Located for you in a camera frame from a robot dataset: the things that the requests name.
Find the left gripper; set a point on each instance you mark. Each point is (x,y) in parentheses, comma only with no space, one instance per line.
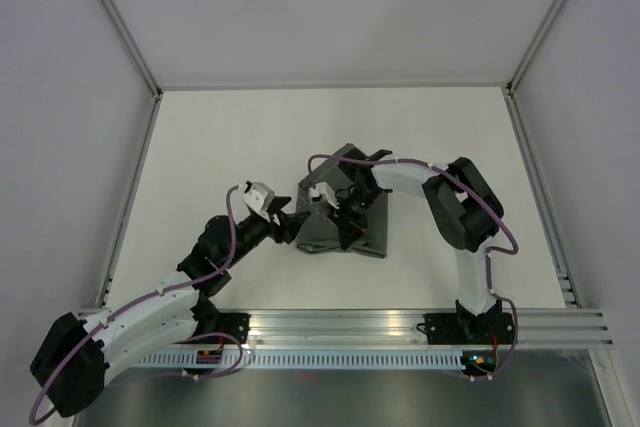
(290,222)

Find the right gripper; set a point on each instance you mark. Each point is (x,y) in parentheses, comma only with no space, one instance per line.
(348,234)

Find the grey cloth napkin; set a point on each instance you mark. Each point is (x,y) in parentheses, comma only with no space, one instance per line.
(319,233)

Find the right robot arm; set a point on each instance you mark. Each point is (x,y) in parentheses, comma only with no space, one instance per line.
(467,214)

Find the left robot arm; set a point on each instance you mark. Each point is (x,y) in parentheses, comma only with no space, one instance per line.
(79,357)

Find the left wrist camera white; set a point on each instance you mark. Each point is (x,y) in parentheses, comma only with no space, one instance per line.
(257,197)

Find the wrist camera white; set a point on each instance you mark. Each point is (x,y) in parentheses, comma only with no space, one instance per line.
(323,192)
(257,197)

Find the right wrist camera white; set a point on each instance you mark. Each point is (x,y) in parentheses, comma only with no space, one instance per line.
(323,192)

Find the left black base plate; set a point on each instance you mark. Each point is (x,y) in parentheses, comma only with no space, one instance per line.
(235,324)

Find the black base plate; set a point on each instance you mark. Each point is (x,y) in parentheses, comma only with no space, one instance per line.
(449,328)
(235,324)

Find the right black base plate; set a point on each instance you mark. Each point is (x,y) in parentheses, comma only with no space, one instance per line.
(449,328)

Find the white slotted cable duct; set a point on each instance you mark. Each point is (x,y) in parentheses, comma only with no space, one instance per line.
(271,359)

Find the left side aluminium rail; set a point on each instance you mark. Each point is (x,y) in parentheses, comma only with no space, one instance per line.
(122,220)

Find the aluminium rail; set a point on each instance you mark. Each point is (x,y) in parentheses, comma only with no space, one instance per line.
(122,220)
(542,201)
(396,328)

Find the right side aluminium rail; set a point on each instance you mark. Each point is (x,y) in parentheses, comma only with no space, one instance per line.
(542,201)

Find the aluminium front rail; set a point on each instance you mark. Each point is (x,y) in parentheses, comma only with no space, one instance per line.
(396,328)

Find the left aluminium frame post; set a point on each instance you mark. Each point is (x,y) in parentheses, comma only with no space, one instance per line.
(130,46)

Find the aluminium frame post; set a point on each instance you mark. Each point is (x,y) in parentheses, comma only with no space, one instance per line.
(549,19)
(130,46)

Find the right aluminium frame post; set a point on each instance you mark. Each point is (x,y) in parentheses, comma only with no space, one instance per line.
(549,19)

